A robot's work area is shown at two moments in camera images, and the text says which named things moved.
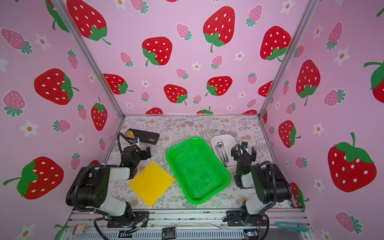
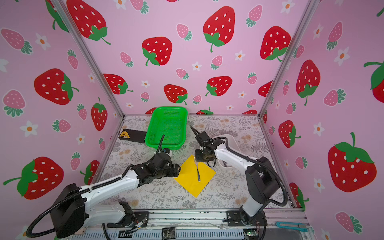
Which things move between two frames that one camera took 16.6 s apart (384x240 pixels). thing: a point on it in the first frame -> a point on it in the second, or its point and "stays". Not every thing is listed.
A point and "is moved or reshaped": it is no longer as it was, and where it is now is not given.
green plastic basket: x=199 y=173 -> x=172 y=122
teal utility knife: x=299 y=226 stays
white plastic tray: x=222 y=145 stays
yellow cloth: x=151 y=183 -> x=188 y=178
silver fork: x=223 y=154 is moved or reshaped
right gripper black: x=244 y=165 -> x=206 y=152
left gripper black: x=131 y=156 -> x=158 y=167
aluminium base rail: x=280 y=224 stays
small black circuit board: x=168 y=233 stays
